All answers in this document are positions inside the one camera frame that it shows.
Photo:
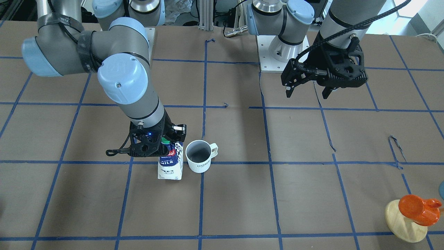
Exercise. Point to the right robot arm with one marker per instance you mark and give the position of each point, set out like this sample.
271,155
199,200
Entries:
119,54

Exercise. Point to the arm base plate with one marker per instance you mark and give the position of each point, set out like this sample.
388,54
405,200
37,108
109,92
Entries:
151,32
270,55

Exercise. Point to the blue white milk carton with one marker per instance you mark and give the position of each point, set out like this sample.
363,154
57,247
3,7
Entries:
170,167

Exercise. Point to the blue mug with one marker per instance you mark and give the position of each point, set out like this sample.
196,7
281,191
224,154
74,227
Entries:
441,189

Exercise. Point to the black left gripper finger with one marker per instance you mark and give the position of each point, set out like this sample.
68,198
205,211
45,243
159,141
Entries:
327,91
289,91

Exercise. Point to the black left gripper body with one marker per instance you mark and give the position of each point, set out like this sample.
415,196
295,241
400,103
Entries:
319,61

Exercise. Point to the aluminium frame post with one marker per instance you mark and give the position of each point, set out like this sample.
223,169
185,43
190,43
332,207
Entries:
206,15

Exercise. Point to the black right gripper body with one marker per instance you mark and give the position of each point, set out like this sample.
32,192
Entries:
168,125

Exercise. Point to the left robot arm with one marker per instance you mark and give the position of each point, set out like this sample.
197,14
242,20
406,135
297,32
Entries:
290,21

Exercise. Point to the orange mug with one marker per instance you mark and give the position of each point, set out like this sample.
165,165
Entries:
424,212

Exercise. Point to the white ribbed mug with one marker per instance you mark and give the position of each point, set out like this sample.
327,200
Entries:
199,154

